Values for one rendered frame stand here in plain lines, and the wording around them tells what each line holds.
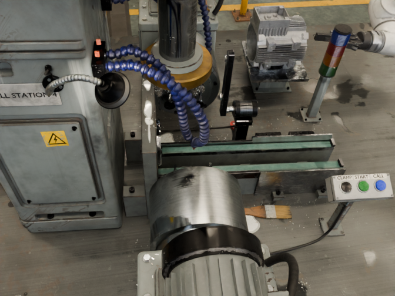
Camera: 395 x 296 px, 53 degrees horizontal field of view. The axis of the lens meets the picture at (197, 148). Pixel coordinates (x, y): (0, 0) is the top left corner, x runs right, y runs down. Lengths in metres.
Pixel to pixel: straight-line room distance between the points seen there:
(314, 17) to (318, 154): 2.61
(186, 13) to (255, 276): 0.56
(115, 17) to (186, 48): 2.71
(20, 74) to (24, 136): 0.18
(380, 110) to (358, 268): 0.77
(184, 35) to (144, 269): 0.52
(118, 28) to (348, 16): 2.10
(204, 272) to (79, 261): 0.70
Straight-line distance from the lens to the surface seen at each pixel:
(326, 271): 1.34
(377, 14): 1.96
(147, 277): 0.86
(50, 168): 1.07
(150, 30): 1.49
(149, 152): 1.05
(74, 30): 0.77
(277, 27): 1.60
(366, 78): 2.01
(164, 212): 0.96
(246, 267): 0.66
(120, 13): 3.71
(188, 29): 0.93
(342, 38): 1.46
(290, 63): 1.67
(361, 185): 1.19
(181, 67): 0.97
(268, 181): 1.35
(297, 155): 1.45
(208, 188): 0.96
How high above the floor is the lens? 1.96
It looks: 50 degrees down
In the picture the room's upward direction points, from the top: 4 degrees clockwise
